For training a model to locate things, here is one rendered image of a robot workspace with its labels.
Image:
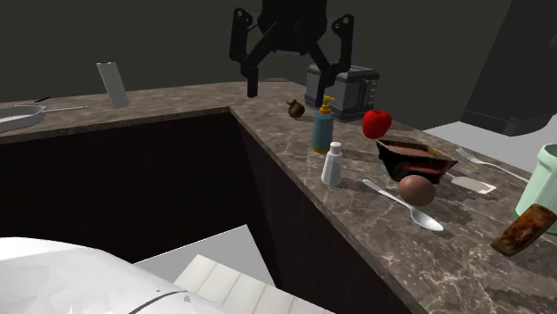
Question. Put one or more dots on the large dark box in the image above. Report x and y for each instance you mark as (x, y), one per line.
(518, 65)

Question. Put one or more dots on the dark brown angular bowl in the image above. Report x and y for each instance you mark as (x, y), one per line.
(413, 161)

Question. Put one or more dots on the dark olive round fruit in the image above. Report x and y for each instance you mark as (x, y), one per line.
(296, 109)

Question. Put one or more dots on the brown bread stick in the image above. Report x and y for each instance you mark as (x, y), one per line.
(524, 230)

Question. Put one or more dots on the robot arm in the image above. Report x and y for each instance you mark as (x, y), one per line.
(65, 278)

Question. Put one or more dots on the white salt shaker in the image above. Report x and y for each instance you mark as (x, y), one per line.
(332, 167)

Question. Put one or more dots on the grey upright slab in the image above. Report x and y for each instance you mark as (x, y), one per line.
(114, 85)

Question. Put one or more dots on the silver fork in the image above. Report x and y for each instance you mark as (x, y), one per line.
(487, 164)

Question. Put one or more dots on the grey toaster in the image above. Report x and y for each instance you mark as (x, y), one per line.
(352, 91)

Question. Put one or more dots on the grey frying pan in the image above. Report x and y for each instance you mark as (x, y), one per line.
(17, 117)

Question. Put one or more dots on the grey flat rectangular piece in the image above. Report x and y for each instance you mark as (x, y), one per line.
(473, 184)

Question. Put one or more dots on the dark kitchen counter cabinet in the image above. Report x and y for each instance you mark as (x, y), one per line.
(130, 182)

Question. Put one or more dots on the red apple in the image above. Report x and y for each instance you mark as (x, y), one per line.
(376, 124)

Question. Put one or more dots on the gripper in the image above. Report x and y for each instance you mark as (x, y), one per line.
(291, 21)

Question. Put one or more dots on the silver spoon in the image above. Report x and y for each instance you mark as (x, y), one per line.
(424, 218)

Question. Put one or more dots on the blue soap dispenser yellow pump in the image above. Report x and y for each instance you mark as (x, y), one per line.
(323, 132)

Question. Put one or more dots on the pale green cup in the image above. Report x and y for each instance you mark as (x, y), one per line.
(539, 187)

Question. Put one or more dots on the brown egg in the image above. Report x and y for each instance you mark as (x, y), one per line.
(417, 190)

